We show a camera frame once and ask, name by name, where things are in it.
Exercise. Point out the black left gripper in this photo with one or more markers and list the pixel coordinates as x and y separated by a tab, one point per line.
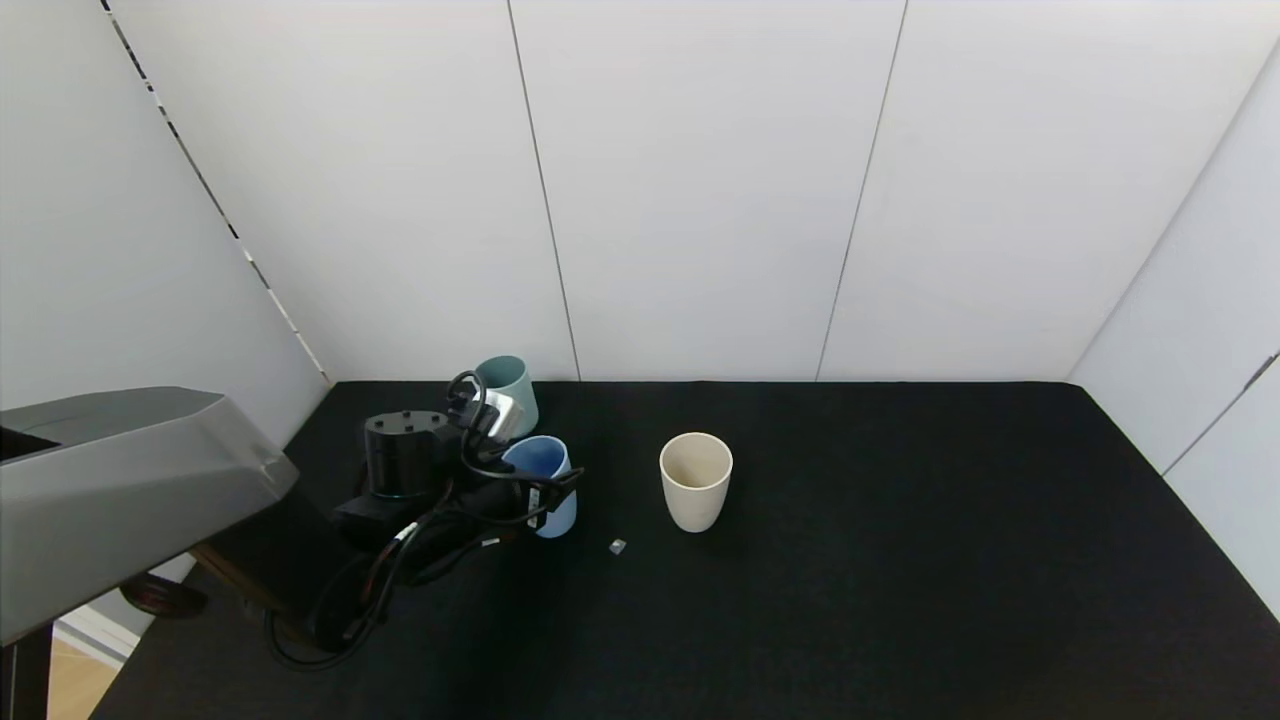
548	499

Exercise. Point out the blue plastic cup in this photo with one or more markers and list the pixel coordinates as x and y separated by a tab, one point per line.
540	458

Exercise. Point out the grey and black left arm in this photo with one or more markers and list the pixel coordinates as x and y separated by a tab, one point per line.
120	490

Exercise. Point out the teal plastic cup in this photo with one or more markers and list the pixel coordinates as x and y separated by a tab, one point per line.
515	385

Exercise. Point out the cream plastic cup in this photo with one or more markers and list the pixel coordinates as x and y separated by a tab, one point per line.
696	490

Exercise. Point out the white baseboard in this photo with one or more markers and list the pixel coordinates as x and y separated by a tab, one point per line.
95	635

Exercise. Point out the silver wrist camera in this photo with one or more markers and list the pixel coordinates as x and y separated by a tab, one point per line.
503	415

